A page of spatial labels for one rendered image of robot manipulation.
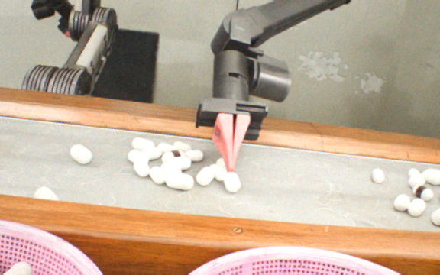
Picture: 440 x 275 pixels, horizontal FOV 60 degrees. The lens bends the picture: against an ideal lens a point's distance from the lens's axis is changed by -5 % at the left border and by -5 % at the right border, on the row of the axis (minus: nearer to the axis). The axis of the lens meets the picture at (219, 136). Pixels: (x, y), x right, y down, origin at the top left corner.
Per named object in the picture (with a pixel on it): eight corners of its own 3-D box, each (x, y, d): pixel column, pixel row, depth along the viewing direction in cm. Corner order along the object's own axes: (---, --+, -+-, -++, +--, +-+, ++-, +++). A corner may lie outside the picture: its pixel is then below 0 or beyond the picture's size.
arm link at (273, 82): (214, 43, 72) (231, 12, 65) (270, 59, 75) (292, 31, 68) (210, 98, 67) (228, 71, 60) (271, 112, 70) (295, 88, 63)
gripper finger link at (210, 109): (253, 161, 53) (250, 104, 57) (198, 156, 52) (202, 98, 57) (242, 182, 58) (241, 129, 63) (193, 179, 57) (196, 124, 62)
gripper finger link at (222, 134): (270, 162, 53) (266, 105, 58) (217, 158, 52) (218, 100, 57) (258, 184, 59) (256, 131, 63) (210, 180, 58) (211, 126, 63)
